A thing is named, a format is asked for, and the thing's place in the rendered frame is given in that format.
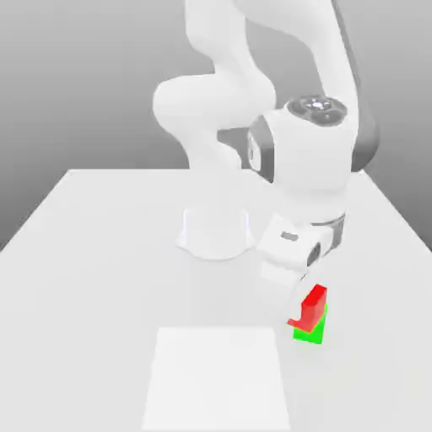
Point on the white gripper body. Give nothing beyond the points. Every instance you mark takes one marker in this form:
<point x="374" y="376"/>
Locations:
<point x="281" y="281"/>

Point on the small red cube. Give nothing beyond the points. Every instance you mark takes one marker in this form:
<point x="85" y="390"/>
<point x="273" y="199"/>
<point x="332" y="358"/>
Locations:
<point x="314" y="303"/>

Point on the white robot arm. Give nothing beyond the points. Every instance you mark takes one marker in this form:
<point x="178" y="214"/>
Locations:
<point x="216" y="101"/>

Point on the small green cube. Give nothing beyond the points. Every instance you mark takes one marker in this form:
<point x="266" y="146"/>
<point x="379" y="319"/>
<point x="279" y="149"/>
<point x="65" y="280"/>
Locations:
<point x="312" y="336"/>

